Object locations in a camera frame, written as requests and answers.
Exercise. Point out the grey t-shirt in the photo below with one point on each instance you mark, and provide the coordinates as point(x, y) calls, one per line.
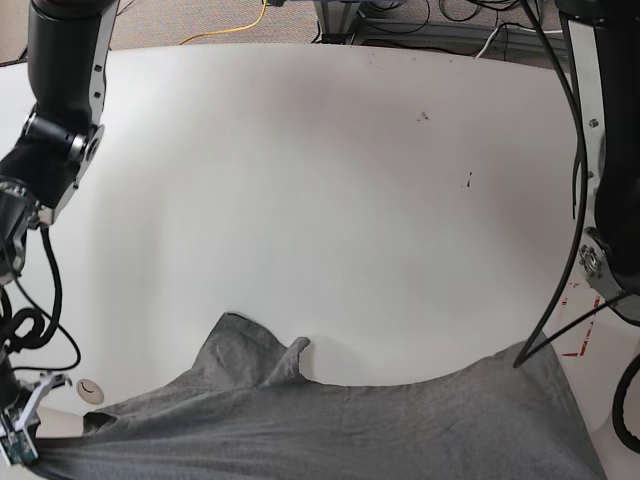
point(244, 410)

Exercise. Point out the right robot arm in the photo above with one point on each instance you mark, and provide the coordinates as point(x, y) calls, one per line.
point(67, 51)

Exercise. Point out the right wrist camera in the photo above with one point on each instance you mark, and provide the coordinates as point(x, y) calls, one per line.
point(18, 447)

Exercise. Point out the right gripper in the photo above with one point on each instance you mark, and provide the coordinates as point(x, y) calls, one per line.
point(20, 400)

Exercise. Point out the left table grommet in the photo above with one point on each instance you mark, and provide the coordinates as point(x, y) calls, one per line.
point(90, 392)

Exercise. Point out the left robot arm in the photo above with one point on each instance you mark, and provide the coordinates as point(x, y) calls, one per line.
point(601, 87)

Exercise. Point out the red tape rectangle marking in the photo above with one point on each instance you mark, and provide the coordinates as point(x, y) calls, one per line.
point(579, 298)

